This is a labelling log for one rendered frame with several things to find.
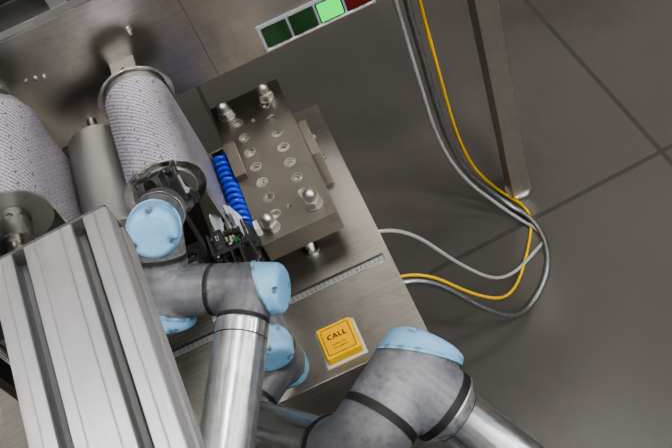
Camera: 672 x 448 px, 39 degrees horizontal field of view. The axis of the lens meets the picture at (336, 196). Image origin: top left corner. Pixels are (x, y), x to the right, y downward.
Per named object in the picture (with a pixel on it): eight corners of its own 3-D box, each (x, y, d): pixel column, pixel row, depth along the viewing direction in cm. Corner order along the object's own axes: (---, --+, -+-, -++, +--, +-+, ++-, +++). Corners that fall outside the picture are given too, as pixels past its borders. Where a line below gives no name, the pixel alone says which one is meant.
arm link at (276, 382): (253, 394, 177) (232, 369, 168) (287, 345, 181) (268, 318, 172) (286, 413, 173) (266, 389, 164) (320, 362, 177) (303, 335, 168)
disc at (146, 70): (118, 136, 192) (84, 88, 180) (117, 134, 192) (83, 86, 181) (185, 105, 192) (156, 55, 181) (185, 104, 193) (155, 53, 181)
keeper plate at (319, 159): (325, 185, 206) (311, 155, 197) (310, 153, 212) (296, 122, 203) (336, 180, 206) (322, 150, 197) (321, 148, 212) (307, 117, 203)
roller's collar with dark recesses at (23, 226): (9, 263, 163) (-11, 243, 158) (5, 237, 167) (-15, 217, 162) (43, 247, 163) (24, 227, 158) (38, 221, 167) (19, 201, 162)
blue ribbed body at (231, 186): (241, 238, 191) (236, 229, 188) (214, 163, 204) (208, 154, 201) (257, 231, 191) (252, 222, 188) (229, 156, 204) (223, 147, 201)
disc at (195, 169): (145, 230, 176) (109, 184, 165) (144, 228, 177) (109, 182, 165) (218, 196, 176) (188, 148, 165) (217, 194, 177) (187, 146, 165)
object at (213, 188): (238, 241, 189) (204, 188, 175) (208, 159, 204) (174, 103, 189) (240, 240, 189) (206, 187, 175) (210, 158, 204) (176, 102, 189)
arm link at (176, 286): (207, 336, 135) (196, 261, 133) (135, 337, 138) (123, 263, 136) (227, 317, 142) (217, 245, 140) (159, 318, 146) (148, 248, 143)
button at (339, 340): (330, 366, 182) (327, 360, 180) (318, 336, 186) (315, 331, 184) (364, 350, 182) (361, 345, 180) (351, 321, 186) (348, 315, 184)
